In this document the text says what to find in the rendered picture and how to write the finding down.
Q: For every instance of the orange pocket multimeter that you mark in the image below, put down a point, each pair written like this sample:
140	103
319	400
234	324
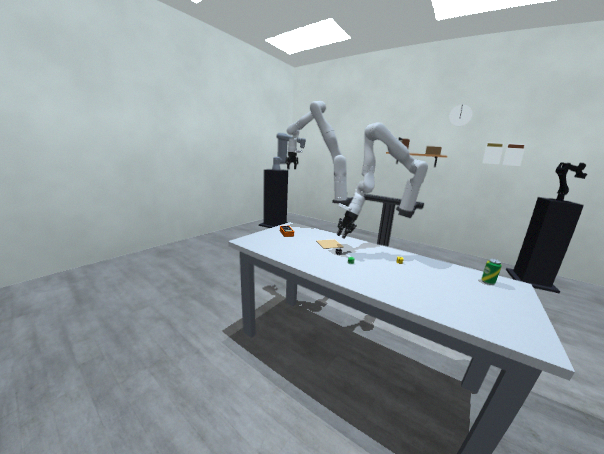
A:
287	231

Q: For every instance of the green drink can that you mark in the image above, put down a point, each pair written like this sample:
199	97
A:
491	271

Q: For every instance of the tan square mat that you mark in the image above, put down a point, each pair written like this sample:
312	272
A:
329	243

